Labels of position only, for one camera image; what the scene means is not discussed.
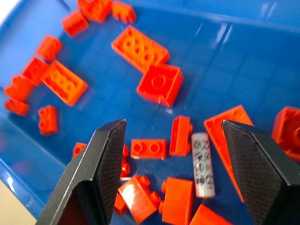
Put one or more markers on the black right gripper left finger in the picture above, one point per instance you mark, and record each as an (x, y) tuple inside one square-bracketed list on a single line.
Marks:
[(103, 164)]

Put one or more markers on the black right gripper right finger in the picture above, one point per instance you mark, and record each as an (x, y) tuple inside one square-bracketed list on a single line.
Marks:
[(257, 168)]

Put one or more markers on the blue plastic bin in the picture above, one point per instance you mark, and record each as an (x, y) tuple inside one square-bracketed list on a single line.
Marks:
[(234, 70)]

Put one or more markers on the small red building brick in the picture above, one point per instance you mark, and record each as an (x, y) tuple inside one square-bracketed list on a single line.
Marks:
[(206, 216), (78, 148), (34, 70), (75, 22), (125, 161), (119, 204), (18, 89), (48, 120), (95, 9), (180, 136), (179, 202), (17, 107), (287, 133), (123, 12), (138, 198), (49, 48)]

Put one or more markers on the red two-stud brick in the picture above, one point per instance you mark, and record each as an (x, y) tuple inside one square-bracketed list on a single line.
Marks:
[(148, 148)]

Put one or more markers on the white cylindrical battery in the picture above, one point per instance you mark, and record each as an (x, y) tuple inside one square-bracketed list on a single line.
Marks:
[(202, 164)]

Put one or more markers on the large red sloped brick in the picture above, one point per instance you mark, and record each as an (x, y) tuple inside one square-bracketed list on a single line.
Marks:
[(218, 126)]

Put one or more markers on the red six-stud brick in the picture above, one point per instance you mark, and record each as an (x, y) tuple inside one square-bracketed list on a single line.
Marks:
[(63, 83)]

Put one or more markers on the red square four-stud brick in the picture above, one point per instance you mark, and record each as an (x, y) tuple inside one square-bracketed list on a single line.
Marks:
[(160, 84)]

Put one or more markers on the large red eight-stud brick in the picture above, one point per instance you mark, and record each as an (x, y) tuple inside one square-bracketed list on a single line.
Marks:
[(140, 48)]

